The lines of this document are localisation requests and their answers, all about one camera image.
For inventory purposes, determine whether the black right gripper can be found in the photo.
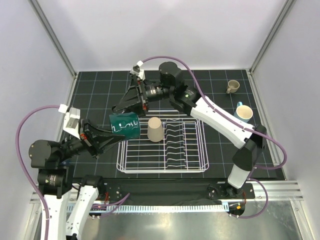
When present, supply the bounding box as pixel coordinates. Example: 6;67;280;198
115;75;172;122

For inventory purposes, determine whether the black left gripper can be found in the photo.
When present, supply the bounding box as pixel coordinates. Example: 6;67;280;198
57;117;125;163

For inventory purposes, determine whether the dark green mug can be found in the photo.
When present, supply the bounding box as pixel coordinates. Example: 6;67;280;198
109;112;141;140

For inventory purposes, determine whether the beige paper cup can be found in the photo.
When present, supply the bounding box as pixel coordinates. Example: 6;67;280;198
147;117;164;143

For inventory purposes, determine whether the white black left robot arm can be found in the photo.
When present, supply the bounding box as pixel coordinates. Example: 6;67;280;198
28;117;126;240

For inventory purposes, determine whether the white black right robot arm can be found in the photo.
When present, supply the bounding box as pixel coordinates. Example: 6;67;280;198
112;61;267;199

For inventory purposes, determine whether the black grid mat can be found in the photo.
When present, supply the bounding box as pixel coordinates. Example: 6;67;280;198
66;69;286;180

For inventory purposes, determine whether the small beige mug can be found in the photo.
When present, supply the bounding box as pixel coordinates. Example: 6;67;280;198
226;79;240;94

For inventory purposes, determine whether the blue mug cream inside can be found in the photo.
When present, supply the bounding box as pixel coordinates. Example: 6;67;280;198
233;101;254;123

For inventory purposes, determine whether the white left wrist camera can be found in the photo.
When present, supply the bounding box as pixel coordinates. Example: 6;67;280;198
58;104;81;139

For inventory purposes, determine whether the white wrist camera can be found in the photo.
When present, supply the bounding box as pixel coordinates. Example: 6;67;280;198
58;104;81;139
130;60;146;81

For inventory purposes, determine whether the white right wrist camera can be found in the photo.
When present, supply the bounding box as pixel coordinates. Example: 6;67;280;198
130;60;146;81

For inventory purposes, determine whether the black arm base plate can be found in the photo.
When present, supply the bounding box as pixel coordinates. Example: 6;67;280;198
102;178;256;205

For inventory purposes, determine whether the white wire dish rack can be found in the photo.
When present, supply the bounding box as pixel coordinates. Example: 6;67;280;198
116;109;210;174

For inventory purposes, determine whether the aluminium frame post left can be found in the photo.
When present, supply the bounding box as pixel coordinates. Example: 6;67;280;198
28;0;77;78

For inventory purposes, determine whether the aluminium frame post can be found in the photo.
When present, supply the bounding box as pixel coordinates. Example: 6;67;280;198
248;0;296;75
28;0;77;78

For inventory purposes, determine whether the perforated metal cable duct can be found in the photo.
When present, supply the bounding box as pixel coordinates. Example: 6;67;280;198
66;202;230;215

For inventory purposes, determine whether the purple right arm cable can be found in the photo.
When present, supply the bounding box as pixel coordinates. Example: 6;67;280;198
139;55;288;220

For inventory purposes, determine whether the aluminium frame post right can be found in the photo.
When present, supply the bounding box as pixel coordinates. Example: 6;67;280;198
248;0;296;75

